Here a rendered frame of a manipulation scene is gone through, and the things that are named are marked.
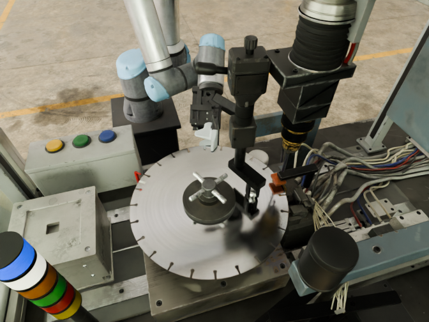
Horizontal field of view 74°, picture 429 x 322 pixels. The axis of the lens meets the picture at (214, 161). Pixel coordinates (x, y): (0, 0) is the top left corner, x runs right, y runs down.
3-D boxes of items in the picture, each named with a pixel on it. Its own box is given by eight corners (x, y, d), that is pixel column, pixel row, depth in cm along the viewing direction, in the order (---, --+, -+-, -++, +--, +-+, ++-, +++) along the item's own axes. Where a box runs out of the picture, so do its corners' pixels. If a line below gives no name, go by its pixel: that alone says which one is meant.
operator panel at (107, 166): (48, 204, 84) (23, 170, 73) (52, 176, 91) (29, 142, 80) (144, 183, 89) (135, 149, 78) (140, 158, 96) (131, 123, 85)
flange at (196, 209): (202, 172, 66) (201, 165, 64) (244, 193, 62) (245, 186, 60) (172, 207, 59) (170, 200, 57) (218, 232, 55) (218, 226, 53)
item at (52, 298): (30, 312, 38) (18, 305, 36) (34, 278, 41) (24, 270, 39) (66, 301, 39) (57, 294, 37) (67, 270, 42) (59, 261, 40)
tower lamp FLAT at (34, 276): (4, 296, 34) (-11, 287, 31) (11, 260, 36) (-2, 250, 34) (45, 285, 34) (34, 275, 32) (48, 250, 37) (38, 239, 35)
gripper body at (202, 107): (192, 133, 83) (194, 93, 85) (222, 133, 82) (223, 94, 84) (189, 124, 75) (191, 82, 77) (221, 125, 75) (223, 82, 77)
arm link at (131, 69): (117, 87, 107) (106, 53, 97) (149, 76, 113) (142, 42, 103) (131, 103, 101) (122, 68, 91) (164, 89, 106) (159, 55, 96)
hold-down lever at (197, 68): (202, 96, 44) (202, 80, 42) (193, 75, 48) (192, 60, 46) (251, 88, 45) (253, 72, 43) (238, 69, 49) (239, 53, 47)
